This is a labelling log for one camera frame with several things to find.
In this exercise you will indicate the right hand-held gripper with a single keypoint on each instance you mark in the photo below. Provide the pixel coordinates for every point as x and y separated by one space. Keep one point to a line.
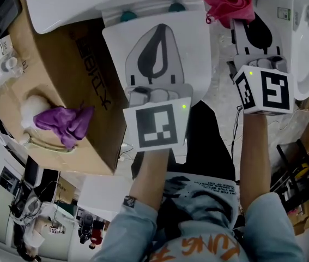
268 91

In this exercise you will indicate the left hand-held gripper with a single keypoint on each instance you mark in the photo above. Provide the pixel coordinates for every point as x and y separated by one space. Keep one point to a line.
157 124

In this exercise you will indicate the white toilet with tank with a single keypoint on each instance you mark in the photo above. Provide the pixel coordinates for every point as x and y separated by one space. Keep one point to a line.
192 50

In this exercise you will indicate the pink cloth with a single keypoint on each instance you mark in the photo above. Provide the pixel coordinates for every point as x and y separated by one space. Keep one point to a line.
225 4

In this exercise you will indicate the person's left forearm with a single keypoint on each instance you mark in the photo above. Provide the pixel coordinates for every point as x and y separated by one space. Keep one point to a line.
148 179

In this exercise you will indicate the person's right forearm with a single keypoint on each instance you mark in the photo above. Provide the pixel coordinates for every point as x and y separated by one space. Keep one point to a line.
253 160

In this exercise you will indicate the white toilet with raised lid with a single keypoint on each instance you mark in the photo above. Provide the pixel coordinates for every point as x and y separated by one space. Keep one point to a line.
301 50

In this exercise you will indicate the large cardboard box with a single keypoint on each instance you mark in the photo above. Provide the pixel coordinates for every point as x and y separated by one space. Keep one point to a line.
61 72

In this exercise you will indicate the person's black trousers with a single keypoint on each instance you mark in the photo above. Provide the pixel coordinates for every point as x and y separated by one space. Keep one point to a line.
203 146

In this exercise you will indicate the purple cloth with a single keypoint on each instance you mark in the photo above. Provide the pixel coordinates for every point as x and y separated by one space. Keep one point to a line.
64 121

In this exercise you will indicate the white fluffy ball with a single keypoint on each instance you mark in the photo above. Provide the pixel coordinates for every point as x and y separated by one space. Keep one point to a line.
34 108

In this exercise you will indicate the black metal rack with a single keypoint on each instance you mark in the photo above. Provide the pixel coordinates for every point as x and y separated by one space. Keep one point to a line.
287 168

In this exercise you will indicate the small white box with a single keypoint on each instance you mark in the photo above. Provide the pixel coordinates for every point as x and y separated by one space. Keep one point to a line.
0 50

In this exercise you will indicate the person's light blue shirt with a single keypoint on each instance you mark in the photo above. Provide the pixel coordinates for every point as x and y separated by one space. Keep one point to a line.
266 228

